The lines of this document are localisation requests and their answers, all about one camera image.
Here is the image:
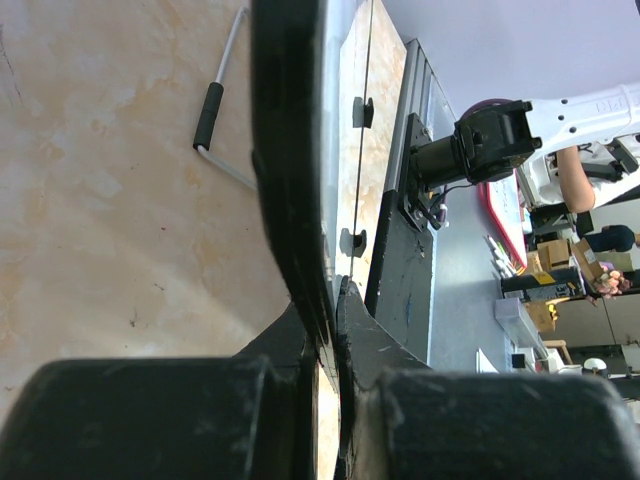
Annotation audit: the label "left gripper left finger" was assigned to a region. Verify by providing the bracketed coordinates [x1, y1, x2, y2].
[1, 306, 317, 479]

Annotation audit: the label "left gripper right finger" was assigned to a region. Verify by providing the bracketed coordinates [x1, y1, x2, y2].
[335, 279, 639, 479]

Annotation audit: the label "white whiteboard black frame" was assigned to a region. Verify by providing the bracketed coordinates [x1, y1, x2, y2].
[192, 0, 376, 386]

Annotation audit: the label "person forearm in background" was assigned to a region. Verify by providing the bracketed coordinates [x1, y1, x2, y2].
[556, 146, 608, 214]

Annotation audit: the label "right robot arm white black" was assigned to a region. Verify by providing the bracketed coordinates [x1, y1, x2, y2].
[399, 83, 639, 230]

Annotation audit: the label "cluttered background desk items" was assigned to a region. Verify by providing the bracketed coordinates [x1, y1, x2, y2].
[474, 179, 640, 376]

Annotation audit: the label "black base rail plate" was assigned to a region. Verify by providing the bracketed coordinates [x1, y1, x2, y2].
[365, 113, 435, 364]

